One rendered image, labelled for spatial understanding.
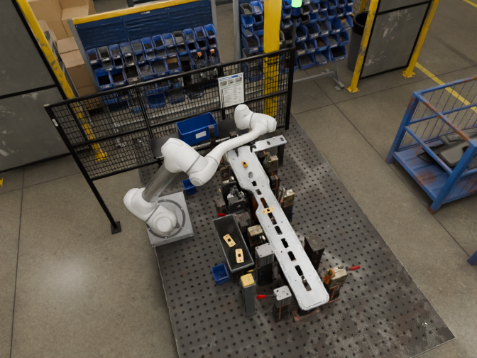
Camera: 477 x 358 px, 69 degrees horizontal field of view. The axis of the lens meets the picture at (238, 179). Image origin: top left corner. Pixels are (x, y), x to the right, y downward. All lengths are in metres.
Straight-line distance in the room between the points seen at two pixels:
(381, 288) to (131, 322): 2.02
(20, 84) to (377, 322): 3.65
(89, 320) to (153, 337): 0.59
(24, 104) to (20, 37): 0.71
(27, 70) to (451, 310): 4.31
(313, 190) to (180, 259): 1.21
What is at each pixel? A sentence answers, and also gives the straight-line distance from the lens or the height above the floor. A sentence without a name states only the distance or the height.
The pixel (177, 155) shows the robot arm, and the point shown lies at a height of 1.63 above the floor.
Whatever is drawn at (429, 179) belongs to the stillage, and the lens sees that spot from 4.10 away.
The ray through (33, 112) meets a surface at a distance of 4.21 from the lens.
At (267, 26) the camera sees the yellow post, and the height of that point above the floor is 1.74.
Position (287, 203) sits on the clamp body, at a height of 0.96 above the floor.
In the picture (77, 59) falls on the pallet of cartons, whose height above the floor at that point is 0.74.
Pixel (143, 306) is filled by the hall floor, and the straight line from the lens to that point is 3.33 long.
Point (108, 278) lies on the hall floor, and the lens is 3.56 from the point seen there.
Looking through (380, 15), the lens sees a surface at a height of 1.02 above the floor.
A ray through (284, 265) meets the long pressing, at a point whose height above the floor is 1.00.
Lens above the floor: 2.98
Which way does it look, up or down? 49 degrees down
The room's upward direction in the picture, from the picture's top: 4 degrees counter-clockwise
